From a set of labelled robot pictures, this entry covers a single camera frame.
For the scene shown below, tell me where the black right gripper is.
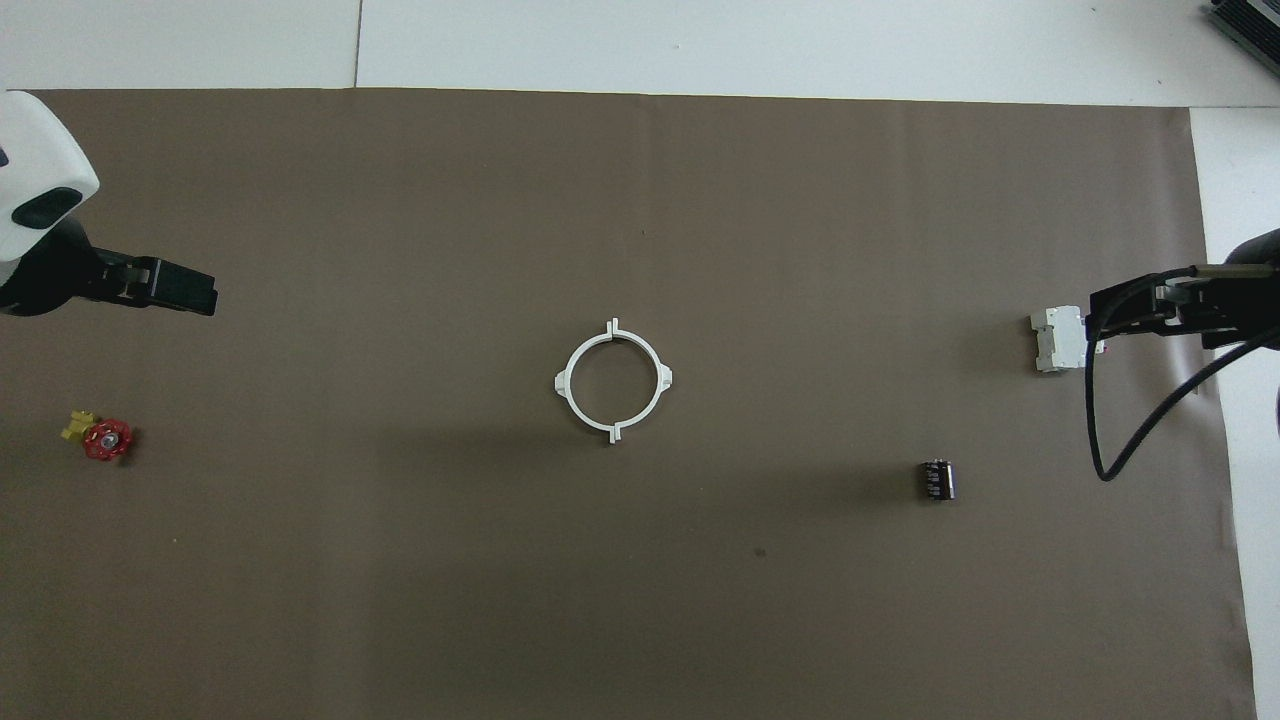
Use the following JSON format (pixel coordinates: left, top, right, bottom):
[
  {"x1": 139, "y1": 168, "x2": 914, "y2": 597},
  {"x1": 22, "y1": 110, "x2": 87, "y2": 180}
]
[{"x1": 1088, "y1": 228, "x2": 1280, "y2": 351}]

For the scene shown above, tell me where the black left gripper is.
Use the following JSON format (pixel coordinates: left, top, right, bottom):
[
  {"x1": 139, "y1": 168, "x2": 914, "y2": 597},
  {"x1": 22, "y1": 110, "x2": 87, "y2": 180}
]
[{"x1": 0, "y1": 222, "x2": 218, "y2": 317}]

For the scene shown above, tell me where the white half-ring pipe clamp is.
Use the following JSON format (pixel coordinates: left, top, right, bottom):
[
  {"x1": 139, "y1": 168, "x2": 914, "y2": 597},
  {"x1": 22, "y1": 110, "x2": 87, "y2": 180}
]
[
  {"x1": 553, "y1": 318, "x2": 617, "y2": 444},
  {"x1": 608, "y1": 318, "x2": 674, "y2": 444}
]

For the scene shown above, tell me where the white circuit breaker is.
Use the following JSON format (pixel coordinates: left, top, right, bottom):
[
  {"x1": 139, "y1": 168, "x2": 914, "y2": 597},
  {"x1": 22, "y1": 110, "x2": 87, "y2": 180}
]
[{"x1": 1031, "y1": 305, "x2": 1091, "y2": 374}]

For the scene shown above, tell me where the gray ribbed device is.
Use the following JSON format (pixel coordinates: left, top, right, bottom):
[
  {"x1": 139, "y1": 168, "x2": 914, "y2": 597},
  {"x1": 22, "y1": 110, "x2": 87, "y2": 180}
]
[{"x1": 1207, "y1": 0, "x2": 1280, "y2": 53}]

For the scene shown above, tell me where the brown paper table mat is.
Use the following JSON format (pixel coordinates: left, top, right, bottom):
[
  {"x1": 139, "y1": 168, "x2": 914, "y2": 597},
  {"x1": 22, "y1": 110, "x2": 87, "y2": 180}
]
[{"x1": 0, "y1": 88, "x2": 1257, "y2": 720}]

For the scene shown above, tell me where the red-handled brass valve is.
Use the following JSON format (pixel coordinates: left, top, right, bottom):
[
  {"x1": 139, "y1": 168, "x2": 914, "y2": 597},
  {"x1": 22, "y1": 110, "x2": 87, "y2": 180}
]
[{"x1": 62, "y1": 408, "x2": 134, "y2": 463}]

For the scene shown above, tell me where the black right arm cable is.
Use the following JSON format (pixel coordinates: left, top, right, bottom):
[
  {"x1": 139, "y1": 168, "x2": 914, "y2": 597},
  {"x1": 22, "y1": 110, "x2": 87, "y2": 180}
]
[{"x1": 1085, "y1": 265, "x2": 1280, "y2": 483}]

